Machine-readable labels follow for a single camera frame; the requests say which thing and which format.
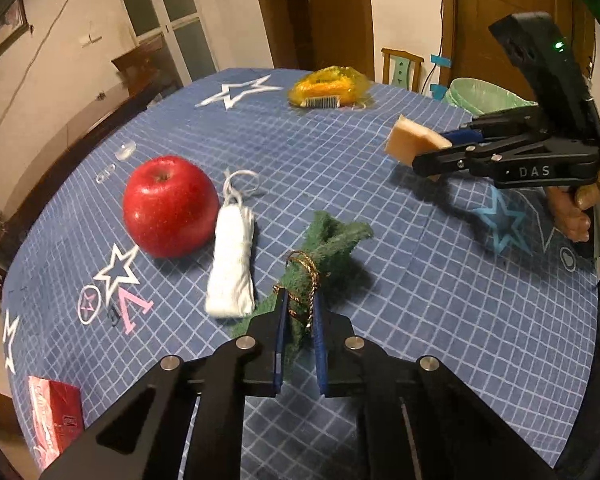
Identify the green cloth bundle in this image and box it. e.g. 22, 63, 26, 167
232, 210, 374, 364

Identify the white rope bundle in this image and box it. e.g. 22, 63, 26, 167
203, 168, 262, 320

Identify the beige sponge block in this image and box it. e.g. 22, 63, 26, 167
385, 115, 452, 167

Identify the yellow plastic wrapper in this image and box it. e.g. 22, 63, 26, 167
288, 65, 370, 108

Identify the green-lined trash bin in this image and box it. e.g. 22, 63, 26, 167
443, 77, 535, 117

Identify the person's right hand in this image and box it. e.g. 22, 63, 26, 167
544, 173, 600, 243

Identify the small yellow wooden chair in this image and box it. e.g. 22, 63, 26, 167
381, 48, 424, 93

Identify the blue star-pattern bed sheet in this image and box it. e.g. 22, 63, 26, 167
2, 68, 597, 463

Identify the brown wooden door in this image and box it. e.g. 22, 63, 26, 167
440, 0, 595, 101

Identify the red apple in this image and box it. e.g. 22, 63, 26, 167
122, 155, 220, 259

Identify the long red box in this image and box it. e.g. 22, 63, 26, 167
28, 376, 84, 469

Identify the dark wooden chair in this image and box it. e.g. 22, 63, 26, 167
111, 34, 182, 98

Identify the dark wooden round table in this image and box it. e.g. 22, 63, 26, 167
0, 79, 182, 256

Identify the white glass balcony door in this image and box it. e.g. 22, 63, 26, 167
122, 0, 216, 86

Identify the brown open doorway frame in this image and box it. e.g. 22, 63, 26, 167
258, 0, 375, 79

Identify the wall cable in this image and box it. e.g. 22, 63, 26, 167
0, 0, 102, 146

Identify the framed wall picture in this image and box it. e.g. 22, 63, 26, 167
0, 0, 30, 57

